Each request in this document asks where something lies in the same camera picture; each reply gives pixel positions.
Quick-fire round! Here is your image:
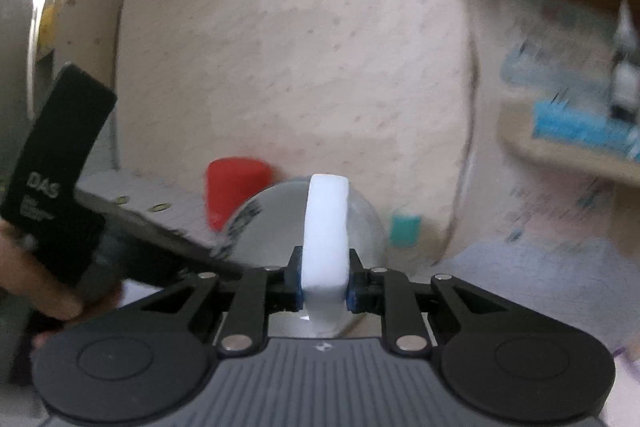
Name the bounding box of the stack of books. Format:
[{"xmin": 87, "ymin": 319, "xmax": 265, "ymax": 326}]
[{"xmin": 500, "ymin": 102, "xmax": 640, "ymax": 185}]

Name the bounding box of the white sponge block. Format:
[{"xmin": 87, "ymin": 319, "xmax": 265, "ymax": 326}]
[{"xmin": 301, "ymin": 174, "xmax": 351, "ymax": 338}]

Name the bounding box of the red cylindrical speaker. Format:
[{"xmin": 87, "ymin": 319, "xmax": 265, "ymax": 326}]
[{"xmin": 205, "ymin": 157, "xmax": 271, "ymax": 233}]

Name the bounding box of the person's left hand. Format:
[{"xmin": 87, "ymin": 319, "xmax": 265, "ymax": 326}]
[{"xmin": 0, "ymin": 224, "xmax": 126, "ymax": 348}]

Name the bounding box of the cartoon certificate wall poster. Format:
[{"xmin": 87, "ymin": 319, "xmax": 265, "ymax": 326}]
[{"xmin": 500, "ymin": 177, "xmax": 616, "ymax": 253}]

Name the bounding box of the yellow rounded object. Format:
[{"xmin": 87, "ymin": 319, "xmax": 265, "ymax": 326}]
[{"xmin": 42, "ymin": 2, "xmax": 57, "ymax": 52}]

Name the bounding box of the teal capped small bottle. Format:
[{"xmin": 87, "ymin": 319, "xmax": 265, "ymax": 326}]
[{"xmin": 390, "ymin": 214, "xmax": 422, "ymax": 248}]

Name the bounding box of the yellow bowl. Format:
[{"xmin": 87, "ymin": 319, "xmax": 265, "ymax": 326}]
[{"xmin": 215, "ymin": 177, "xmax": 388, "ymax": 340}]

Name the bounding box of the white wall cable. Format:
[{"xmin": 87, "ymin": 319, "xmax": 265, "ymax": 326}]
[{"xmin": 449, "ymin": 32, "xmax": 483, "ymax": 258}]

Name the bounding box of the blue cover book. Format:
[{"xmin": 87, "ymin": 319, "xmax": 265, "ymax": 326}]
[{"xmin": 532, "ymin": 99, "xmax": 640, "ymax": 160}]

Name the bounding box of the sea scene wall poster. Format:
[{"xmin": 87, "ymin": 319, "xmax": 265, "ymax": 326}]
[{"xmin": 500, "ymin": 0, "xmax": 621, "ymax": 108}]

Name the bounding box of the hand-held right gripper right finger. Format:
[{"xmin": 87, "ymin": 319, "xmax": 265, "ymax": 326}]
[{"xmin": 348, "ymin": 248, "xmax": 536, "ymax": 353}]

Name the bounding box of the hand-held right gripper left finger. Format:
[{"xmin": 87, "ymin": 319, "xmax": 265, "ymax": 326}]
[{"xmin": 120, "ymin": 247, "xmax": 304, "ymax": 353}]

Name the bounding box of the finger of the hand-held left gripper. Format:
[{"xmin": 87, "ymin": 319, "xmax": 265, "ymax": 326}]
[{"xmin": 105, "ymin": 212, "xmax": 244, "ymax": 288}]

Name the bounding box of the white cloth bag purple trim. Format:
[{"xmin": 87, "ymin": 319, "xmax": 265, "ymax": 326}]
[{"xmin": 610, "ymin": 344, "xmax": 640, "ymax": 383}]

